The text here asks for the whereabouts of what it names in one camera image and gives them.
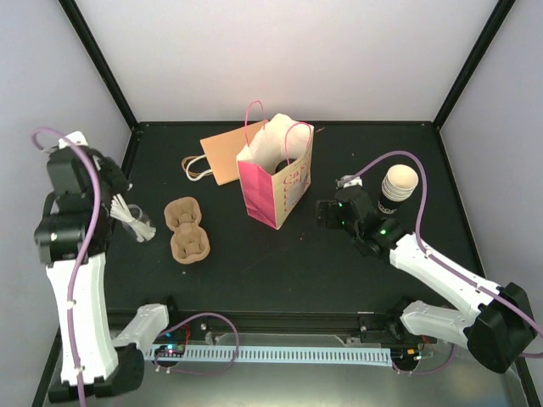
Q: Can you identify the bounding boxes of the white straws bundle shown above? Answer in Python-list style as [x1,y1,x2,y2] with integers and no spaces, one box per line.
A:
[110,194,156,243]

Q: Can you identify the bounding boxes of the light blue cable duct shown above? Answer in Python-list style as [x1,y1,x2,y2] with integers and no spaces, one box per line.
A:
[144,343,392,367]

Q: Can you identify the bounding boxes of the brown pulp cup carriers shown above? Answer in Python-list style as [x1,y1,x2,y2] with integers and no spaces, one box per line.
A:
[164,197,210,265]

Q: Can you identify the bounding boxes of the black cup lid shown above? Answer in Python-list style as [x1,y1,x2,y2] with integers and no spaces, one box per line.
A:
[275,159,293,174]

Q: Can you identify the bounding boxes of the plain brown paper bag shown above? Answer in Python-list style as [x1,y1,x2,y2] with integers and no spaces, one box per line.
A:
[182,120,268,186]

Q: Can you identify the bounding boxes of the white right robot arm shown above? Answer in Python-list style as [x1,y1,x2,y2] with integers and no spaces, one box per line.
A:
[316,185,536,373]

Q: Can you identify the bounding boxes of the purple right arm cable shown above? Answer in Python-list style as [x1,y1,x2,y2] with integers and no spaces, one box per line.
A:
[347,151,543,357]

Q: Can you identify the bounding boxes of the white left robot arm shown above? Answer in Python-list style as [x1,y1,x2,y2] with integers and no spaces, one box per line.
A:
[34,141,182,404]

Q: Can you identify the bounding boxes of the stack of paper cups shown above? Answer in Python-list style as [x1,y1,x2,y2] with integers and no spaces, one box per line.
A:
[378,164,419,215]

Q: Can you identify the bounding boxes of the black frame post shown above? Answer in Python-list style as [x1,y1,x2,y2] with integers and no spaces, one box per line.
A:
[433,0,516,130]
[59,0,138,130]

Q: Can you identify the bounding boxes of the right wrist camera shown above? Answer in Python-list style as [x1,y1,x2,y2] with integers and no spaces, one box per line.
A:
[336,175,363,189]

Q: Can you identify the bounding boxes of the black frame post right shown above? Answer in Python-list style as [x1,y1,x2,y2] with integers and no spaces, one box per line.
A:
[433,0,516,130]

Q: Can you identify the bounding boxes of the black frame post left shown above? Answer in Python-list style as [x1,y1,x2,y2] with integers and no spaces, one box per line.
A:
[59,0,138,130]

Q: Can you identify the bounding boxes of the cream cakes paper bag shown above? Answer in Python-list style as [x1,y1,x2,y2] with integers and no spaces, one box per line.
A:
[236,114,315,230]

